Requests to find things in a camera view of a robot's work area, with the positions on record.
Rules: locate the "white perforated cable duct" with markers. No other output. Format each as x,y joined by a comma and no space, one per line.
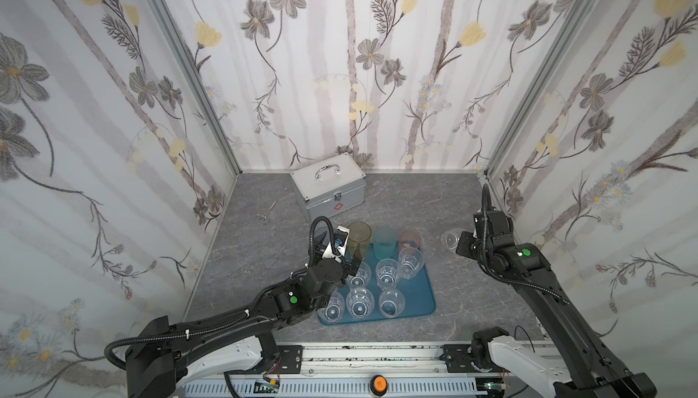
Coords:
335,387

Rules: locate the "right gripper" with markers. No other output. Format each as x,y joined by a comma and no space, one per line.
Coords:
467,243

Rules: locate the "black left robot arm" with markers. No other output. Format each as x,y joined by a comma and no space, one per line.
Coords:
166,355

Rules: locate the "yellow plastic cup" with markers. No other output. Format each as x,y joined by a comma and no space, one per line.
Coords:
360,237

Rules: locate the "teal plastic cup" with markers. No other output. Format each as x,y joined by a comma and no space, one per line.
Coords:
384,243

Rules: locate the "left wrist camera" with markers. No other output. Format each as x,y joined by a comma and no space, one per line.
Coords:
337,245

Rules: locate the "orange emergency button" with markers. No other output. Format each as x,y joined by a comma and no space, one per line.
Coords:
378,386

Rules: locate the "pink plastic cup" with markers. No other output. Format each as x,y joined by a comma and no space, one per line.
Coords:
409,239

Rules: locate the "small metal scissors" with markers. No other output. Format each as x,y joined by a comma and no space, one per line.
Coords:
264,217

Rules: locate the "frosted clear plastic cup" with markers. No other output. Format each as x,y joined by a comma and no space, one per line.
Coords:
450,238

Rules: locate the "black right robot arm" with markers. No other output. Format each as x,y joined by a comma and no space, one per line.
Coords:
591,368

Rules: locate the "silver first aid case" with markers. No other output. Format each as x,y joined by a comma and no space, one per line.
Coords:
329,187

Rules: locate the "teal plastic tray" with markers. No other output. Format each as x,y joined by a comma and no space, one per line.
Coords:
418,292

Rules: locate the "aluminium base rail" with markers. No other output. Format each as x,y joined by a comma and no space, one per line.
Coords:
390,361

